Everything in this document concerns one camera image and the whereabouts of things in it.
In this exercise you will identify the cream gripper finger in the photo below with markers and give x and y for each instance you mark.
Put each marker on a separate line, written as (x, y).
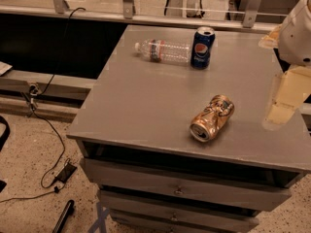
(289, 91)
(271, 40)

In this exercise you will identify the blue pepsi can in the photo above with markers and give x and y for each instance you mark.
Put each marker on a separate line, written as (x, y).
(203, 41)

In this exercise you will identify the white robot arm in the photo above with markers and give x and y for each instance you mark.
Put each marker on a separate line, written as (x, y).
(292, 40)

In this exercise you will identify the crushed orange soda can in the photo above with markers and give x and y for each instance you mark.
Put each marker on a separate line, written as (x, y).
(206, 125)

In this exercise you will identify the clear plastic water bottle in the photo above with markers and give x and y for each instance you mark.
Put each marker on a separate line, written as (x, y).
(161, 51)

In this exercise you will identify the grey drawer cabinet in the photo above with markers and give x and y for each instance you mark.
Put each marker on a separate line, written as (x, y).
(139, 113)

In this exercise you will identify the top grey drawer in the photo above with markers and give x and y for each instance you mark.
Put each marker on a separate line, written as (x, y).
(231, 193)

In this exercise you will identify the grey drawer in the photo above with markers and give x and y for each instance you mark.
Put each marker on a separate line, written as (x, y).
(231, 193)
(152, 224)
(177, 214)

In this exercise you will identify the middle grey drawer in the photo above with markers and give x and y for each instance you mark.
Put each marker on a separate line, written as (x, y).
(177, 214)

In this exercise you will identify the metal window railing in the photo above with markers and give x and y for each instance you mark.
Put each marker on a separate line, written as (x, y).
(188, 13)

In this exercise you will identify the bottom grey drawer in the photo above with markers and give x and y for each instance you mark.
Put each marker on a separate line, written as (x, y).
(152, 224)

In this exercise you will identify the black power adapter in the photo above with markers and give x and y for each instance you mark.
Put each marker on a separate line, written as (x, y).
(66, 172)

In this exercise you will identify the black bar on floor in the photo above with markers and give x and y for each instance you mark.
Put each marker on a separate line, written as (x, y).
(67, 211)

